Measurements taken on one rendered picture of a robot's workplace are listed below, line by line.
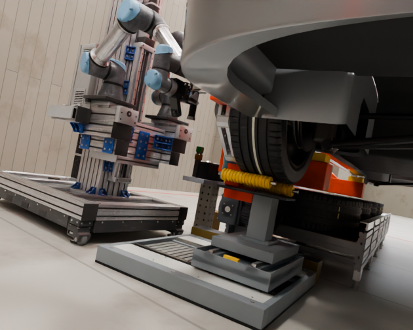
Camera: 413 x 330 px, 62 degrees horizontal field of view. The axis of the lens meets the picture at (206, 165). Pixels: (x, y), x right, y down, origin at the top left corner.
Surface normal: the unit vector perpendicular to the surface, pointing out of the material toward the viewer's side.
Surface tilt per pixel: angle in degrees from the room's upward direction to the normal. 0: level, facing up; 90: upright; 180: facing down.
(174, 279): 90
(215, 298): 90
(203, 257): 90
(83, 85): 90
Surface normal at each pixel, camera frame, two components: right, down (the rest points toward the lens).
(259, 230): -0.50, -0.11
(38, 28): 0.78, 0.14
